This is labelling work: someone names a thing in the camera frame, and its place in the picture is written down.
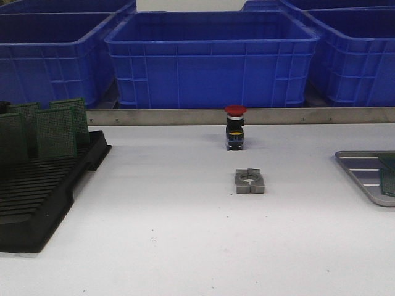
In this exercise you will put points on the blue far left crate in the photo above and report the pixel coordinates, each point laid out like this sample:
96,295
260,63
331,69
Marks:
31,7

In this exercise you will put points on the metal table edge rail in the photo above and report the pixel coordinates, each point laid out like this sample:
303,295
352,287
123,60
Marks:
254,116

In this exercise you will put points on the black slotted board rack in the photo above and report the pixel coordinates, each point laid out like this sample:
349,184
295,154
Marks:
35,196

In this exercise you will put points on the silver metal tray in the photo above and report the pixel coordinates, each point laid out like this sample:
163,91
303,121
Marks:
364,169

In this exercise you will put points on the blue right plastic crate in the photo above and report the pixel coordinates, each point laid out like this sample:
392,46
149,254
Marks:
353,64

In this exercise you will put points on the blue plastic crate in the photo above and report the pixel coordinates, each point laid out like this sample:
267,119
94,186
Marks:
49,57
353,64
186,60

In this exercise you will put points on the blue left plastic crate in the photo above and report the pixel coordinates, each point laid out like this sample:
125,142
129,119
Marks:
49,57

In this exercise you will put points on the grey metal clamp block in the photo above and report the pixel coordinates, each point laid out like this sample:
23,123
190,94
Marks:
249,181

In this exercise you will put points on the red emergency stop button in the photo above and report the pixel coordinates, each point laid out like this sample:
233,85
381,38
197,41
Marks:
234,129

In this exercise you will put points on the blue far right crate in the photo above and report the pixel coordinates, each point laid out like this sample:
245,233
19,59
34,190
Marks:
316,5

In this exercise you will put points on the green perforated circuit board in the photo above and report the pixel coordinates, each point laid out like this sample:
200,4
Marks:
79,118
55,133
387,182
387,161
14,148
28,113

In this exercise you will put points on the blue centre plastic crate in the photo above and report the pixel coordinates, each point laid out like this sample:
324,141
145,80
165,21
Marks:
186,60

